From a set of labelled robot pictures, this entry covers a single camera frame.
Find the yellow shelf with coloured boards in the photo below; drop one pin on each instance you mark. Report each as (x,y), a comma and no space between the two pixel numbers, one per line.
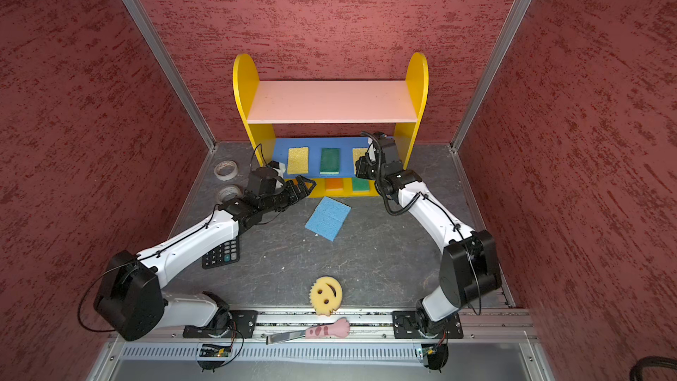
(264,105)

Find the light green sponge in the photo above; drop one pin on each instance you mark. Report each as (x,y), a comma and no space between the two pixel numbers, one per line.
(360,185)

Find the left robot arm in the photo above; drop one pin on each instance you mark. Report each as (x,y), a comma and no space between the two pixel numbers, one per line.
(130,294)

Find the black cable corner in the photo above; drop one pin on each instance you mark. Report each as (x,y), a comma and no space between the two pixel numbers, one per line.
(636,373)

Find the black calculator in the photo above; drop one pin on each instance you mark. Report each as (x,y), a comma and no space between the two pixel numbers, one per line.
(224,254)

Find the yellow smiley face sponge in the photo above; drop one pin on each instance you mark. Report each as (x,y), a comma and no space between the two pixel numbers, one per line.
(326,296)

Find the blue sponge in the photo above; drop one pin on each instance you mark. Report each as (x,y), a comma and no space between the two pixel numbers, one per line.
(327,221)
(336,206)

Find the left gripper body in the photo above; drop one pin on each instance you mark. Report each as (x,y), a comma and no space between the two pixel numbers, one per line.
(276,201)

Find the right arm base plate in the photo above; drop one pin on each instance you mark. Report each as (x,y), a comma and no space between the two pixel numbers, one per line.
(414,324)

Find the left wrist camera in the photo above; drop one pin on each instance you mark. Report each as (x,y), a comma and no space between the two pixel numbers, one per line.
(279,167)

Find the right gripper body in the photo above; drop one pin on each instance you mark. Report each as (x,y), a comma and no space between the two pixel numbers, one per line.
(379,172)

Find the orange sponge front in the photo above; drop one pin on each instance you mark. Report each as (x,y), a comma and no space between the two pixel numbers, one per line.
(334,184)

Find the dark green sponge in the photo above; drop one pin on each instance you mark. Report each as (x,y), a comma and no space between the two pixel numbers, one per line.
(330,161)

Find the clear tape roll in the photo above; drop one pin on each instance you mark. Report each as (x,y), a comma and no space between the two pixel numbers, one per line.
(226,170)

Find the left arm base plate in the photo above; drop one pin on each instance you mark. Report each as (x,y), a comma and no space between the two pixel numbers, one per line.
(225,325)

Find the pink handled scraper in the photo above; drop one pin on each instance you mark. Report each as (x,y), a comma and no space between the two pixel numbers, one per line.
(339,329)

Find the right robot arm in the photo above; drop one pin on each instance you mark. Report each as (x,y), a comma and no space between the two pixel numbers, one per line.
(469,266)

